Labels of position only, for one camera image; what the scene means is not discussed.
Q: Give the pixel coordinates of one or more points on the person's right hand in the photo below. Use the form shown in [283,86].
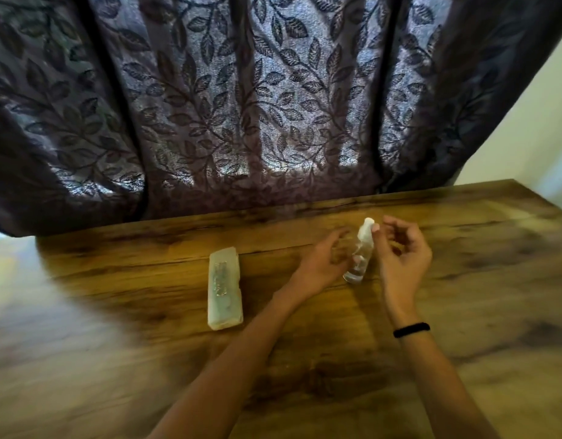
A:
[406,274]

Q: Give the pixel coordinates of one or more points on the person's left hand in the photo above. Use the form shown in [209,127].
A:
[315,269]

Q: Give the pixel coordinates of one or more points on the person's right thumb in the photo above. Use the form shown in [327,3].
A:
[377,246]

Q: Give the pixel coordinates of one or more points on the person's left thumb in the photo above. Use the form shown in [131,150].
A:
[351,262]

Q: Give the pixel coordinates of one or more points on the clear spray bottle white cap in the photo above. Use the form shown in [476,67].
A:
[360,248]

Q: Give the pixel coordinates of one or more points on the person's left forearm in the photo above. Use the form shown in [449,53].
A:
[235,361]

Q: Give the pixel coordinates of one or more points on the person's right forearm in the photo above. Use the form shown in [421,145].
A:
[438,384]

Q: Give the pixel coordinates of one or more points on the black wristband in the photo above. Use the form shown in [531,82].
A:
[411,330]

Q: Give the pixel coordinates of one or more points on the translucent white plastic case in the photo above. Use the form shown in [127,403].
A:
[224,290]

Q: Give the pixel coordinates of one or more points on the purple leaf-patterned curtain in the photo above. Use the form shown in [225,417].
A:
[244,100]

